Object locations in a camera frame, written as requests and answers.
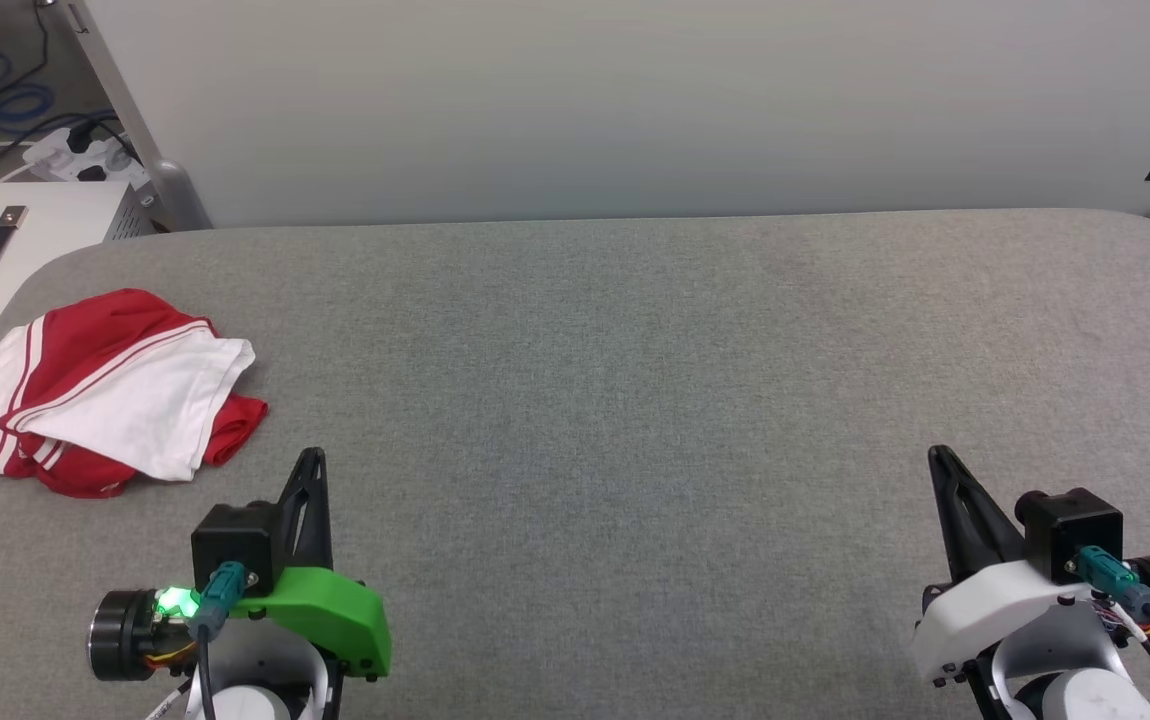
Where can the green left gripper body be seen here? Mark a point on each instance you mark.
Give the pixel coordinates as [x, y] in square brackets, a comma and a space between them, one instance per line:
[335, 615]

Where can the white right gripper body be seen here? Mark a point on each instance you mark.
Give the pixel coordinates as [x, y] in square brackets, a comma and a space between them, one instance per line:
[985, 605]

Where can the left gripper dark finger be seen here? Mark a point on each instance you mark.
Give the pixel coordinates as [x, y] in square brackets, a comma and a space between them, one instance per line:
[319, 520]
[292, 525]

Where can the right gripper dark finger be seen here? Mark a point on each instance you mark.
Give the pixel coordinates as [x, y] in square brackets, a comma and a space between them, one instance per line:
[990, 530]
[947, 520]

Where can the red and white basketball jersey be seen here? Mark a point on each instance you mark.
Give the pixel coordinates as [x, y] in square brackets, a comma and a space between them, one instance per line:
[95, 340]

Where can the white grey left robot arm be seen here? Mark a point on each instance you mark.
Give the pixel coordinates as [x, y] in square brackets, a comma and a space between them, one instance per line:
[120, 635]

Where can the white equipment case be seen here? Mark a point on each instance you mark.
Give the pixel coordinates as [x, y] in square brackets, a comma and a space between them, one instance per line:
[45, 230]

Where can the white power strip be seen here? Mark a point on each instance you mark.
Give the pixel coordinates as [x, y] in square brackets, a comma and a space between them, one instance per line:
[55, 152]

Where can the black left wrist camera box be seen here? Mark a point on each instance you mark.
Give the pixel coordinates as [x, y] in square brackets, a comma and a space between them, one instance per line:
[235, 545]

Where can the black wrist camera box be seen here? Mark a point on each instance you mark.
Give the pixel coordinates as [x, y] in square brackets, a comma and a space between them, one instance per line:
[1070, 530]
[235, 545]

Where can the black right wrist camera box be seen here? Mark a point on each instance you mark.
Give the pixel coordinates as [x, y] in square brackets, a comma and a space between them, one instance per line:
[1070, 530]

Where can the silver partition post with foot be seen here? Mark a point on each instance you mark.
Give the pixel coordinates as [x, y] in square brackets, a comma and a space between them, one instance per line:
[175, 195]

